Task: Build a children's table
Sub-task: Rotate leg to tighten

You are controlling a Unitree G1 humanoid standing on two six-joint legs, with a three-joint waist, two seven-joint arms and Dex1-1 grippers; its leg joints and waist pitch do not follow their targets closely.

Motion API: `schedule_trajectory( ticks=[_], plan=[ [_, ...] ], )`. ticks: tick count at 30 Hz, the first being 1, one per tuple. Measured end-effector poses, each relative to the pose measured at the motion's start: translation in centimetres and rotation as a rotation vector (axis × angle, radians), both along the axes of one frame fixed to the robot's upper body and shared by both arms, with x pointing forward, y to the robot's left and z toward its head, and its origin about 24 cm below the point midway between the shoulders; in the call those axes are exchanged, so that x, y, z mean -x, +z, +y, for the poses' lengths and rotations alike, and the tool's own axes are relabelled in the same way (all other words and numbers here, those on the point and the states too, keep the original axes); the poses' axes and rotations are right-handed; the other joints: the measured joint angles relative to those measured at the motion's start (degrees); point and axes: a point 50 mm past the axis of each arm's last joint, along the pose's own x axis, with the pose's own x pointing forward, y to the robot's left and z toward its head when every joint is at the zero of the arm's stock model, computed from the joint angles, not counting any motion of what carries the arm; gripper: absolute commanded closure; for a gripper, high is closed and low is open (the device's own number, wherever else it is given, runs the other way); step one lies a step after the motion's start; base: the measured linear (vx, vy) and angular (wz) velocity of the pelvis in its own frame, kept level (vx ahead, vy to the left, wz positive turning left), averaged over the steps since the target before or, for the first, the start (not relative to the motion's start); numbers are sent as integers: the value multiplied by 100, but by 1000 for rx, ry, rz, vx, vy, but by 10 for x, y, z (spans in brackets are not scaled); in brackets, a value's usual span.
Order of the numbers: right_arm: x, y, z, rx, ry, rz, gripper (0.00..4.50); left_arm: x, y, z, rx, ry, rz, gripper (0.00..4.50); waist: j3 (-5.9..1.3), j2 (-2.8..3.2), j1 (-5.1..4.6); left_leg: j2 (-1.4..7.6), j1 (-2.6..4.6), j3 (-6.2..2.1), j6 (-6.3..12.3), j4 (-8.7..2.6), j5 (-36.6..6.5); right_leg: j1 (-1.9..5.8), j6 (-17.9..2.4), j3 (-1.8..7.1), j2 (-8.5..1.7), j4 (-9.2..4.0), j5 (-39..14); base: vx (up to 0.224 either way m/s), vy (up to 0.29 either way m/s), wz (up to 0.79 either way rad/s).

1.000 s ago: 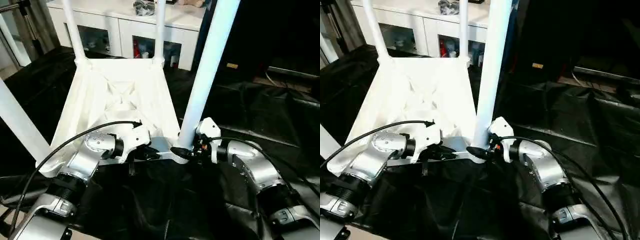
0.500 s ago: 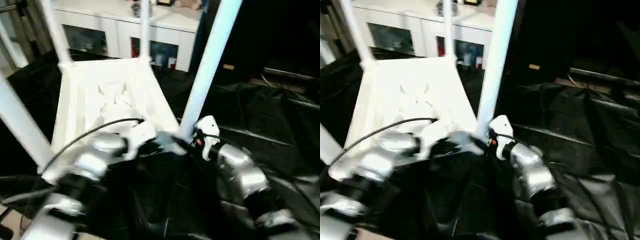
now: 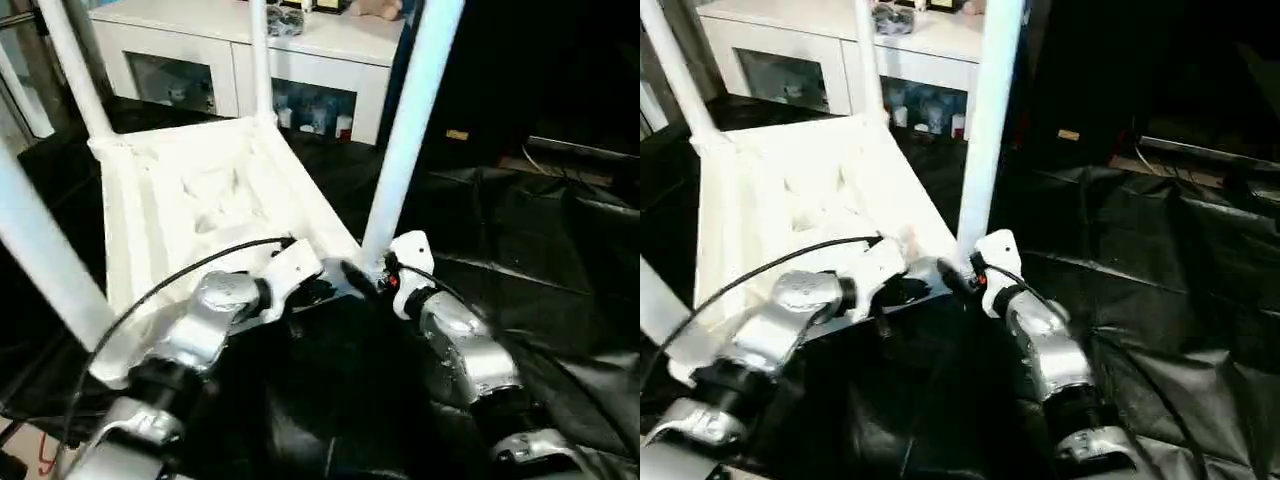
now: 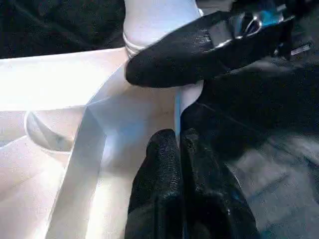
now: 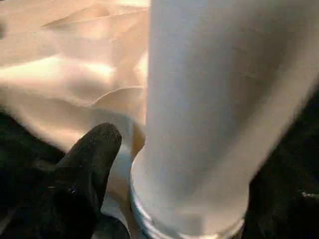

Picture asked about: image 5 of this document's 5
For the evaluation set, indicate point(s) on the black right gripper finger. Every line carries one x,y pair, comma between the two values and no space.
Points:
79,189

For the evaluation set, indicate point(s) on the white plastic table top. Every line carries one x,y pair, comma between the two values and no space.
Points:
60,64

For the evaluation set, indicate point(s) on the white plastic table leg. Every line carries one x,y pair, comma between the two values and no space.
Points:
209,99

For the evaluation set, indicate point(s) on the black plastic mat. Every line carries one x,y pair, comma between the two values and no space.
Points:
294,199

